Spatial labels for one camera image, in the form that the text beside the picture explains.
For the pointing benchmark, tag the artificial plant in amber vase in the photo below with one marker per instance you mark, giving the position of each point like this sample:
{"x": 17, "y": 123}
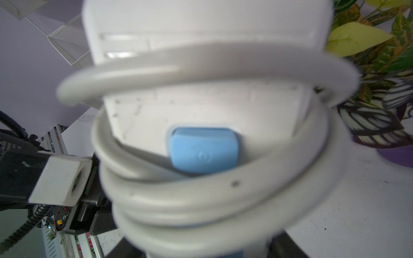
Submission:
{"x": 377, "y": 37}

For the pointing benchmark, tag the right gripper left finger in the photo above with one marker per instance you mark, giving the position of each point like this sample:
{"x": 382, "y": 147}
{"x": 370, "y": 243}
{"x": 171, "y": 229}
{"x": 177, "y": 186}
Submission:
{"x": 125, "y": 250}

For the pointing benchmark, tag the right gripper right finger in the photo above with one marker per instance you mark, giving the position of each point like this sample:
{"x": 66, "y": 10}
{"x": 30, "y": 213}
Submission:
{"x": 282, "y": 246}

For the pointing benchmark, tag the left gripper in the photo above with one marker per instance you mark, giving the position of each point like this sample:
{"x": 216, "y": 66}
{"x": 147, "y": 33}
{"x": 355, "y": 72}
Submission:
{"x": 93, "y": 212}

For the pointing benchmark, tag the white two-tier mesh shelf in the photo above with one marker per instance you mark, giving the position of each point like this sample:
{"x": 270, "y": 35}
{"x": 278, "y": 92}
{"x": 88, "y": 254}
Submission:
{"x": 61, "y": 22}

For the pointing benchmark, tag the purple pink spatula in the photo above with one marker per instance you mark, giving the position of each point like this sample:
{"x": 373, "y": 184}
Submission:
{"x": 402, "y": 156}

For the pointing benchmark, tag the white power strip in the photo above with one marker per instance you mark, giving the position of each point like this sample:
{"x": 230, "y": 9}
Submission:
{"x": 197, "y": 96}

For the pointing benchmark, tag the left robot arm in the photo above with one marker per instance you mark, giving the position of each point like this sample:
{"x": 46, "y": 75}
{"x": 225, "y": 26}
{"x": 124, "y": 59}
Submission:
{"x": 15, "y": 137}

